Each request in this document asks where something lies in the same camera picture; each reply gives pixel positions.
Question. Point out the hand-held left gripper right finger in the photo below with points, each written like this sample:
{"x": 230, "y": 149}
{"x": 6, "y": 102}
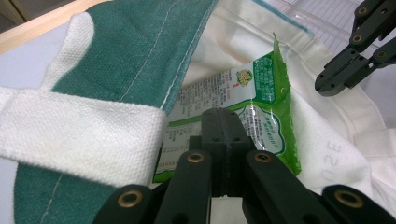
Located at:
{"x": 238, "y": 133}

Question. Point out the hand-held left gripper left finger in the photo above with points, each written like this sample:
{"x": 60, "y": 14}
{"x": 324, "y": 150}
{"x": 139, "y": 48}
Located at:
{"x": 213, "y": 133}

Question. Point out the green snack packet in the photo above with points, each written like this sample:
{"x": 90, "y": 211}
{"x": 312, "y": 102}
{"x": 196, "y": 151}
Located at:
{"x": 267, "y": 77}

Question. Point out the white canvas bag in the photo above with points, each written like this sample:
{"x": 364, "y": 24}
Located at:
{"x": 124, "y": 46}

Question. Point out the clear plastic container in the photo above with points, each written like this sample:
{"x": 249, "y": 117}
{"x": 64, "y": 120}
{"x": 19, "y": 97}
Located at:
{"x": 330, "y": 18}

